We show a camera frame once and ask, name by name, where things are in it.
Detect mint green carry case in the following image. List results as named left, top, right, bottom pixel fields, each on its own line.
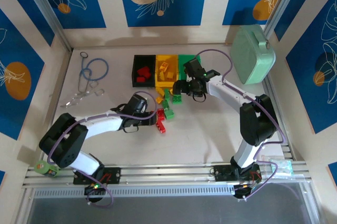
left=229, top=23, right=276, bottom=85

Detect green plastic bin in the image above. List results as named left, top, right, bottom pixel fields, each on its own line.
left=178, top=54, right=203, bottom=87

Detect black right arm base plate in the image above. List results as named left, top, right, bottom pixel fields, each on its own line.
left=213, top=164, right=263, bottom=182

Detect aluminium mounting rail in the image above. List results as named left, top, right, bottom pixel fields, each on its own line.
left=22, top=163, right=314, bottom=190

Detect black plastic bin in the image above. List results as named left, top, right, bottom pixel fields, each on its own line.
left=131, top=54, right=156, bottom=88

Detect metal forceps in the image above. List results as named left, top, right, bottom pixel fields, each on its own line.
left=60, top=81, right=105, bottom=109

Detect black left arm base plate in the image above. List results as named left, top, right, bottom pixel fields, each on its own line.
left=73, top=167, right=122, bottom=185

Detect green cylinder with label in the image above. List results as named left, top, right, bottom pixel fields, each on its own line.
left=34, top=160, right=58, bottom=179

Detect yellow plastic bin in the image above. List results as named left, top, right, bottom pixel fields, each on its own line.
left=154, top=54, right=180, bottom=88

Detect slotted grey cable duct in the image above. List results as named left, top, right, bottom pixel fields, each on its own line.
left=33, top=184, right=239, bottom=199

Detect long red lego brick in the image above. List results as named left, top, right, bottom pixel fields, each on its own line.
left=155, top=120, right=167, bottom=134

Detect clear plastic bag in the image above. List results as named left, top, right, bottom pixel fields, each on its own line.
left=259, top=155, right=313, bottom=182

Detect blue stethoscope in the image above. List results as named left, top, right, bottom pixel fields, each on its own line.
left=74, top=51, right=110, bottom=97

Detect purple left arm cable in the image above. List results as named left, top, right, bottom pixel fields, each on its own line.
left=47, top=91, right=158, bottom=208

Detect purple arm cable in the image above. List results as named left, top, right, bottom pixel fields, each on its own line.
left=47, top=91, right=158, bottom=208
left=194, top=49, right=288, bottom=203

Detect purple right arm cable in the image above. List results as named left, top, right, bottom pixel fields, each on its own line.
left=194, top=49, right=288, bottom=203

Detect aluminium side rail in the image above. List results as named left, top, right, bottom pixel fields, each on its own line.
left=263, top=76, right=295, bottom=163
left=39, top=48, right=74, bottom=168

